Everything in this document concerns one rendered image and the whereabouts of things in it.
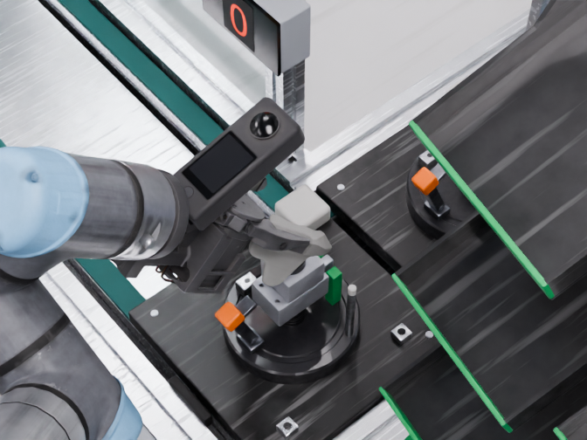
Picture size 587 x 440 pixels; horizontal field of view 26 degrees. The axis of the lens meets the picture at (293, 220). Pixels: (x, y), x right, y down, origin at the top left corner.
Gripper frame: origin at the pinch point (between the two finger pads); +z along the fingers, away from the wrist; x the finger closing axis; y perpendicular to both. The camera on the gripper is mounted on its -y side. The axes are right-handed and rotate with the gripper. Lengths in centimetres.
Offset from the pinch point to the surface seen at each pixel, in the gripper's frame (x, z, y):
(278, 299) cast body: 1.0, 5.8, 9.8
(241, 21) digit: -18.4, 3.2, -9.0
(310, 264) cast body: 1.5, 6.2, 5.1
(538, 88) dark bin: 23.6, -27.9, -25.0
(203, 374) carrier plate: -1.1, 6.3, 21.5
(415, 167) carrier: -5.8, 27.9, -3.7
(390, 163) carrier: -9.0, 28.9, -1.9
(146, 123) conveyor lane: -35.4, 22.1, 12.8
